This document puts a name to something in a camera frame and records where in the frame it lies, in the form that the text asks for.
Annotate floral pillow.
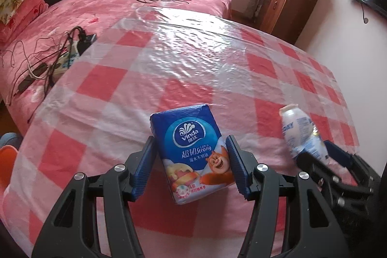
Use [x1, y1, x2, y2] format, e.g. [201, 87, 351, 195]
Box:
[0, 0, 34, 25]

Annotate pink folded blanket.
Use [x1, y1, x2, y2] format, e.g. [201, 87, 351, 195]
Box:
[0, 0, 49, 44]

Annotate white power strip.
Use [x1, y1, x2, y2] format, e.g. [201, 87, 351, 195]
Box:
[53, 37, 85, 77]

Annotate bed with pink bedspread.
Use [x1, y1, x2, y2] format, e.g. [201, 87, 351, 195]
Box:
[0, 0, 233, 138]

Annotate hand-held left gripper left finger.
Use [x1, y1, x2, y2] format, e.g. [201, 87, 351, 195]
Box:
[32, 135, 156, 258]

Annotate black power adapter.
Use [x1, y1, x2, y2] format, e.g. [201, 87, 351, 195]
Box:
[78, 34, 98, 45]

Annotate brown wooden cabinet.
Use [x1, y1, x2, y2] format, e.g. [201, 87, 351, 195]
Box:
[260, 0, 321, 45]

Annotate white bottle blue print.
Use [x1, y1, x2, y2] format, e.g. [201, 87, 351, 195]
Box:
[279, 104, 331, 166]

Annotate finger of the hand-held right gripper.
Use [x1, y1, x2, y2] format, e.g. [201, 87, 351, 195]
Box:
[295, 152, 339, 186]
[323, 140, 374, 186]

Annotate orange plastic stool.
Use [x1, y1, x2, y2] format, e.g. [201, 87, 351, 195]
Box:
[0, 146, 19, 196]

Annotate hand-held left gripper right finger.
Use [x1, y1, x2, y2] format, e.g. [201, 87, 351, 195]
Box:
[225, 135, 354, 258]

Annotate blue tissue pack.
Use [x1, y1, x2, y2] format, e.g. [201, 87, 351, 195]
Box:
[150, 103, 238, 205]

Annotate grey blue cloth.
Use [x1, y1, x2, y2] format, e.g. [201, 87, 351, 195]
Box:
[0, 133, 22, 147]

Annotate black television cable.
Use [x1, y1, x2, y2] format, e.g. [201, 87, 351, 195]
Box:
[360, 2, 370, 24]

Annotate tangle of thin cables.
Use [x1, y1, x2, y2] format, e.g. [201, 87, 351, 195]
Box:
[0, 27, 91, 122]

